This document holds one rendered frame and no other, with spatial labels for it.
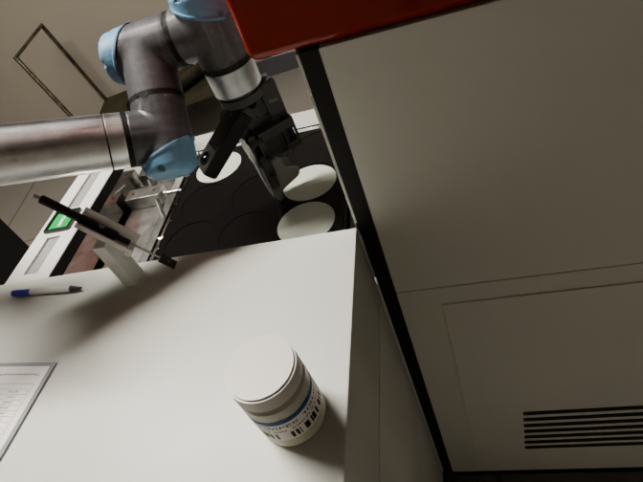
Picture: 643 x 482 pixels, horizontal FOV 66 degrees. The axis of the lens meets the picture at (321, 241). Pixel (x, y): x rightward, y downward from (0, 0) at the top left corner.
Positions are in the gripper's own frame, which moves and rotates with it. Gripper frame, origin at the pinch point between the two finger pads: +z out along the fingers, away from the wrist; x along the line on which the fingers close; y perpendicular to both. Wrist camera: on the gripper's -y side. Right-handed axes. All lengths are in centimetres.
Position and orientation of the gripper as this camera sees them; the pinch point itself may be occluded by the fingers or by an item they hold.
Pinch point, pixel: (275, 195)
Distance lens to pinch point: 88.4
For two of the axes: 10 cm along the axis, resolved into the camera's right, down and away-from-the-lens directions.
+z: 2.9, 6.8, 6.7
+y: 8.3, -5.2, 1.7
